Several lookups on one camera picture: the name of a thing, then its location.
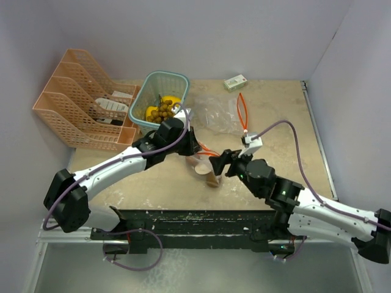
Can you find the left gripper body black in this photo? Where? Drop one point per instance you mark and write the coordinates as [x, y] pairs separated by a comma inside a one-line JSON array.
[[186, 146]]

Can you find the beige fake mushroom slice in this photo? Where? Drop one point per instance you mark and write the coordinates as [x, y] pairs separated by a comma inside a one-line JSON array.
[[202, 169]]

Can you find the clear bag of mushrooms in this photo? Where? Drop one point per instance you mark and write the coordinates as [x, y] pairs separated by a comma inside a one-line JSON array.
[[203, 157]]

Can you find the orange mesh file organizer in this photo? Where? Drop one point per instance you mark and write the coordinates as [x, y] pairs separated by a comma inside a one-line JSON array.
[[67, 104]]

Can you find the brown longan fruit cluster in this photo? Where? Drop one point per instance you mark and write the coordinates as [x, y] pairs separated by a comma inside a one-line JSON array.
[[164, 112]]

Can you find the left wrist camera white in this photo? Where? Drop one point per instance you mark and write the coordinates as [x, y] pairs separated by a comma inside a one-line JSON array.
[[183, 114]]

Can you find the pink fake mushroom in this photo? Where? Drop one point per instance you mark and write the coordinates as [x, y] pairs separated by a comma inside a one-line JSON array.
[[192, 161]]

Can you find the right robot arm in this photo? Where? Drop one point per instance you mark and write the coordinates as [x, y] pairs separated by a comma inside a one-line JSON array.
[[300, 212]]

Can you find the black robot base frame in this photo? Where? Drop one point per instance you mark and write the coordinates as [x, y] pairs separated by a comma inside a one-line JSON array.
[[140, 230]]

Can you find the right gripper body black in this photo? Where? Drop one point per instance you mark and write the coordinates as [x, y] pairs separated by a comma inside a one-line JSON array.
[[237, 169]]

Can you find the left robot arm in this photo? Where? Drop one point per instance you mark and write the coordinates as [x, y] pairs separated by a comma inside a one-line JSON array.
[[69, 195]]

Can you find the aluminium rail frame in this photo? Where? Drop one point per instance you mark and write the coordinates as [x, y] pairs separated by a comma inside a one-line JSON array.
[[323, 267]]

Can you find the teal plastic basket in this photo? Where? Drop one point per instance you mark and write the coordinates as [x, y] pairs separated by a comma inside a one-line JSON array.
[[157, 85]]

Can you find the white papers in organizer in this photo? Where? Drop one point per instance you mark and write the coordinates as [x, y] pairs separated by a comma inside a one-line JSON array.
[[109, 104]]

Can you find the clear zip bag red seal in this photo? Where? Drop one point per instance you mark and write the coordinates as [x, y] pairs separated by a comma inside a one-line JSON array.
[[225, 114]]

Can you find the brown fake mushroom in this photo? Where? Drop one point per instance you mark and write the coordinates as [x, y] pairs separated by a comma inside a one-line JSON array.
[[212, 180]]

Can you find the yellow fake fruit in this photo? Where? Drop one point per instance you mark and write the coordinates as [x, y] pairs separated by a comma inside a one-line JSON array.
[[170, 100], [149, 113]]

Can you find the small green white box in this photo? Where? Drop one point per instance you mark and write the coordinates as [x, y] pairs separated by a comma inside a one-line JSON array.
[[235, 83]]

